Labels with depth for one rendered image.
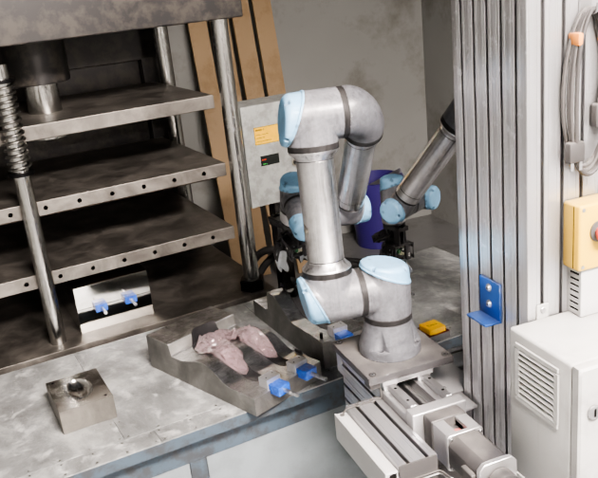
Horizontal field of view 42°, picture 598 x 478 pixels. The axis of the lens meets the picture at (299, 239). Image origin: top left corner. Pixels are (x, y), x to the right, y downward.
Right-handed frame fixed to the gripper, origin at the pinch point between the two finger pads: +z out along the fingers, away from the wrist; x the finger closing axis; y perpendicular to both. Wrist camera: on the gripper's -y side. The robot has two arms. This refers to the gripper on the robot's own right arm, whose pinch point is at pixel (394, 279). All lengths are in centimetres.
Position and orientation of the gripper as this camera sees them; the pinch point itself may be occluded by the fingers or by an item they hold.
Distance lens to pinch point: 256.1
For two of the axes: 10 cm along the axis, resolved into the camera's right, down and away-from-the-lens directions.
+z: 1.0, 9.4, 3.2
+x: 8.8, -2.3, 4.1
